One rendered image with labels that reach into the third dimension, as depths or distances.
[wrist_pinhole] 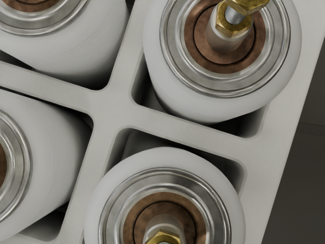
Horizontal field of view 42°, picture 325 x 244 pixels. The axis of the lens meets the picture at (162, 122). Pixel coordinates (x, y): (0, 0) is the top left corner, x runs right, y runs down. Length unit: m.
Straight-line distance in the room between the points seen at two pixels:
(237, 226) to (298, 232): 0.28
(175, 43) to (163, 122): 0.08
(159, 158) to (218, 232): 0.05
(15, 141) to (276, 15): 0.17
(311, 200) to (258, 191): 0.21
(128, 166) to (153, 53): 0.07
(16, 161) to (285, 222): 0.35
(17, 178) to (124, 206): 0.06
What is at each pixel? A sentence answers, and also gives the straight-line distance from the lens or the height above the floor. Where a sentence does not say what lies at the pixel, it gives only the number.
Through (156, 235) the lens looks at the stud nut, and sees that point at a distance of 0.21.
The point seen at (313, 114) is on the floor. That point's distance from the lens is 0.53.
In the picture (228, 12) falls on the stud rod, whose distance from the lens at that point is 0.21.
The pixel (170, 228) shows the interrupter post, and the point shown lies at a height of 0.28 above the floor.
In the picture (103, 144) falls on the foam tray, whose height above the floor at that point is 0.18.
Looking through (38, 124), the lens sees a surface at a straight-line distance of 0.26.
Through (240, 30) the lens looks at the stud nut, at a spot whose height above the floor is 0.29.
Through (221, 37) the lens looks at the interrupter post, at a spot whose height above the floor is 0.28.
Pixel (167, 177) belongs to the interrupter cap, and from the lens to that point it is 0.24.
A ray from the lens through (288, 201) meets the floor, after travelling 0.52.
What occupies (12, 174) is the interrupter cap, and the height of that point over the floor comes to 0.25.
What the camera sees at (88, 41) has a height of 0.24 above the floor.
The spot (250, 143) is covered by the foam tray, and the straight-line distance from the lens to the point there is 0.32.
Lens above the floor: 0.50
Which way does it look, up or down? 88 degrees down
